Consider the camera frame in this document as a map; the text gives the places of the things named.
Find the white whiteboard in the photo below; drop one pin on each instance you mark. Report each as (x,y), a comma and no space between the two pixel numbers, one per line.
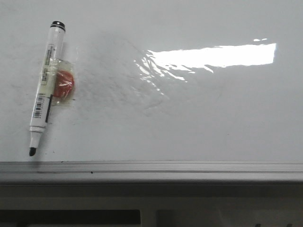
(166,91)

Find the white whiteboard marker pen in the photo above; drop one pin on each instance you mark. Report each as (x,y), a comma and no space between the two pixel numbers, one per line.
(45,88)

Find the red magnet taped to marker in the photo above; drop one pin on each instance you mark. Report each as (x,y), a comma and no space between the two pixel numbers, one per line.
(65,83)

